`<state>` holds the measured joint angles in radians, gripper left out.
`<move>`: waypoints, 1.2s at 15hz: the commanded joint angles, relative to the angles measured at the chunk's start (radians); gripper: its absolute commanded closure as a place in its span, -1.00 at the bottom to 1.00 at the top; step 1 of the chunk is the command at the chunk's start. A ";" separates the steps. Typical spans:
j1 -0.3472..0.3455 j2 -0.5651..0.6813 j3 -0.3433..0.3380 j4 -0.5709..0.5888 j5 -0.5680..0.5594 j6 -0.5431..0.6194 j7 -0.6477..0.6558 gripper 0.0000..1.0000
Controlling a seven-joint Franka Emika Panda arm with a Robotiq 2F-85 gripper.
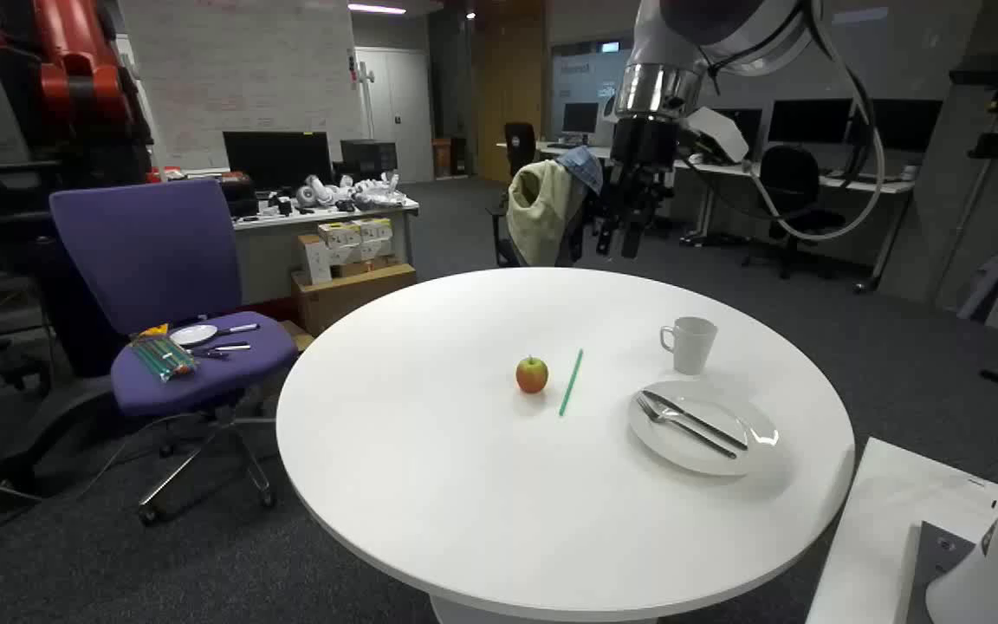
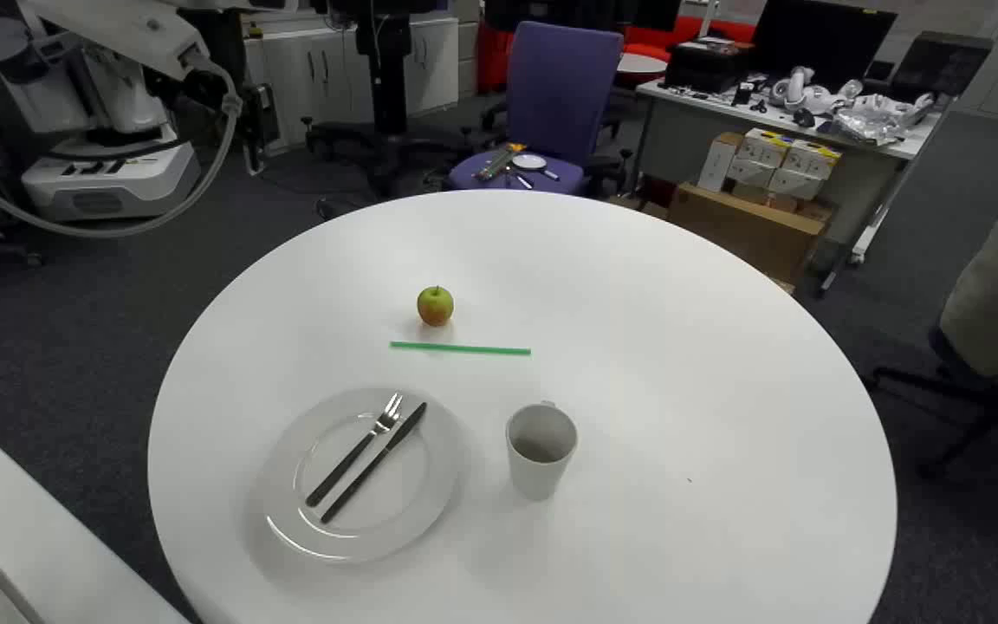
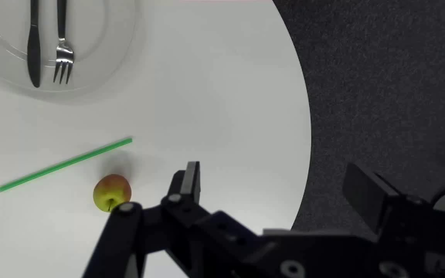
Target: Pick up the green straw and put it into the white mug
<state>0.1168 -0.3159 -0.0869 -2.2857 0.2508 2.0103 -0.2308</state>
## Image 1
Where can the green straw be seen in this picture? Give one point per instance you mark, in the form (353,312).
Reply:
(569,381)

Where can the white robot base platform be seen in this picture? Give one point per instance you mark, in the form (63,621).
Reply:
(867,540)

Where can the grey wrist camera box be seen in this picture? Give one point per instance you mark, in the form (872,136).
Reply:
(716,134)

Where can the blue cloth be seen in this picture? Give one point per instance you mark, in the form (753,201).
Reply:
(585,166)

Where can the small black monitor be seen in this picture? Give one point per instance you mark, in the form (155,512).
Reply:
(368,156)

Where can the long white office desk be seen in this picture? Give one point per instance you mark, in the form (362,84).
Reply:
(856,180)

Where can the white plastic parts heap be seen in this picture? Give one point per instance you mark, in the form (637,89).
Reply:
(348,190)

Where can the purple office chair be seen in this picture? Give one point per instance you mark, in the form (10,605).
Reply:
(155,246)

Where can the white dinner plate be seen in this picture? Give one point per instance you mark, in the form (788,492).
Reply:
(695,454)

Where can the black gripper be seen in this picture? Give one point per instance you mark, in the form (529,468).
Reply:
(641,149)

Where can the large brown cardboard box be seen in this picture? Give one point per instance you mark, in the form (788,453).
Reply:
(348,300)

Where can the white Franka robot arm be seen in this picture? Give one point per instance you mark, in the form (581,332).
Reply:
(683,37)

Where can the black office chair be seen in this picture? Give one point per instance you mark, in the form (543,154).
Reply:
(790,179)

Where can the green striped pack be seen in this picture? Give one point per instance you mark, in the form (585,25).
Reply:
(164,362)

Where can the silver fork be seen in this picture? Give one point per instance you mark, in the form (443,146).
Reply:
(683,426)

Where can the white mug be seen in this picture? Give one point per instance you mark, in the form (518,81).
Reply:
(695,345)

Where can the red industrial robot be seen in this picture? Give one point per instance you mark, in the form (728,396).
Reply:
(78,56)

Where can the white yellow packaged box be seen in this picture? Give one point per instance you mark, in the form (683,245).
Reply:
(342,245)
(376,239)

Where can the white cluttered desk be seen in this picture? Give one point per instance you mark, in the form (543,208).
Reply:
(269,260)

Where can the chair with beige jacket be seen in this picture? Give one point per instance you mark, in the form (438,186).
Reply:
(536,213)

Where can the small white carton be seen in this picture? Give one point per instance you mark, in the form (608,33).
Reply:
(312,258)

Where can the large black monitor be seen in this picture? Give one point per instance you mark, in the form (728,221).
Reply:
(279,160)

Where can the black office monitor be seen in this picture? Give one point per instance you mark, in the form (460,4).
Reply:
(812,119)
(907,123)

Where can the red yellow apple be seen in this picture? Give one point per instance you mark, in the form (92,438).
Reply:
(533,375)

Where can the small white plate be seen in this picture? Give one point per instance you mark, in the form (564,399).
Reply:
(193,332)

